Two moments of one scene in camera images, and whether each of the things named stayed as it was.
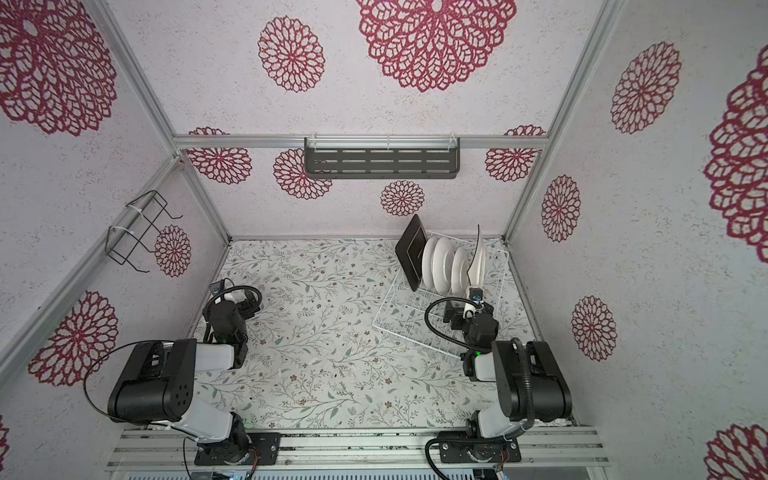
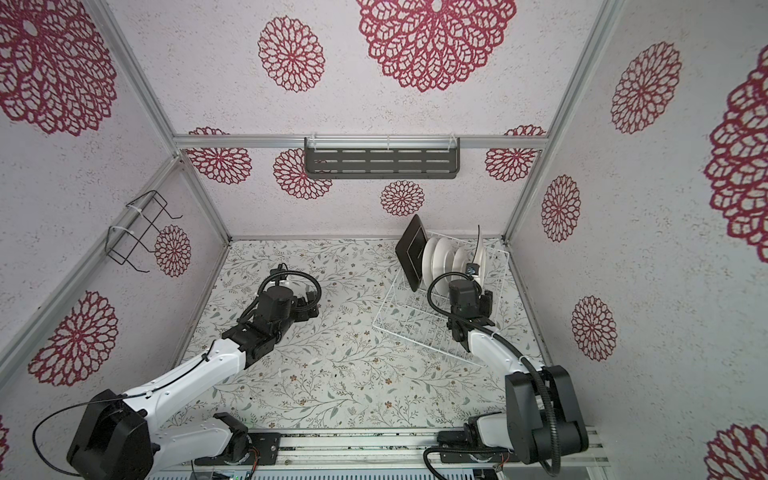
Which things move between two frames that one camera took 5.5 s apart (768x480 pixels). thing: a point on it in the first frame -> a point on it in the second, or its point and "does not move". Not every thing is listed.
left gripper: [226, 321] -> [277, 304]
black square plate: [409, 250] does not move
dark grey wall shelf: [381, 157] does not move
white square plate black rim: [477, 267] does not move
